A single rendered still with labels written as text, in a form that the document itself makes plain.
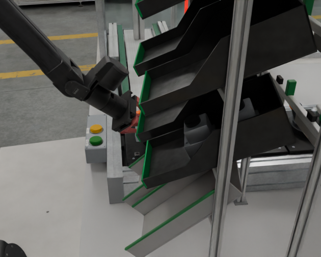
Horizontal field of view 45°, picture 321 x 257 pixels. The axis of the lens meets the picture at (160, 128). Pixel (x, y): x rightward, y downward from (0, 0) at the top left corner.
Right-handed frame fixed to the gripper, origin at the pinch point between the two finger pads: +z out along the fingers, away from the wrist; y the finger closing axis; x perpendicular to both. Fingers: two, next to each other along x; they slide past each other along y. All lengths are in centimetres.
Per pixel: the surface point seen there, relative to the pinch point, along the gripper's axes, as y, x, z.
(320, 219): -20, -21, 49
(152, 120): -9.0, -10.6, -7.9
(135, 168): -10.4, 6.2, 2.2
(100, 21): 87, 39, 6
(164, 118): -9.9, -13.9, -7.1
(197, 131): -23.5, -27.0, -12.4
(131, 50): 90, 44, 30
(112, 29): 113, 55, 24
